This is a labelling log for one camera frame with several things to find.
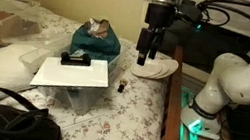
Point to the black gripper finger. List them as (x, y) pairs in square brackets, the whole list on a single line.
[(152, 54), (142, 56)]

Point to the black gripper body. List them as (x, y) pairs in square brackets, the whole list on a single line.
[(158, 18)]

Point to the small black-handled brush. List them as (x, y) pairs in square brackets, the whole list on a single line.
[(123, 83)]

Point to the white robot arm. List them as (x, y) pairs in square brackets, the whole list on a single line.
[(228, 81)]

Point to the white round plate stack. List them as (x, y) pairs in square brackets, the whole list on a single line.
[(155, 68)]

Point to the teal green cloth bag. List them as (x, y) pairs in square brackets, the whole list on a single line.
[(97, 39)]

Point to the white clipboard with black clip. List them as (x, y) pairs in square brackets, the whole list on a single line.
[(53, 73)]

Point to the clear plastic storage bin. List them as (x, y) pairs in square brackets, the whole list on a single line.
[(81, 99)]

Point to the floral bed sheet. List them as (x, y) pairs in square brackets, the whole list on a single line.
[(134, 114)]

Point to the white pillow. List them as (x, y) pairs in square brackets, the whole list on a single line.
[(14, 74)]

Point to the wooden bed frame rail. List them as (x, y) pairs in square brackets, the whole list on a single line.
[(172, 111)]

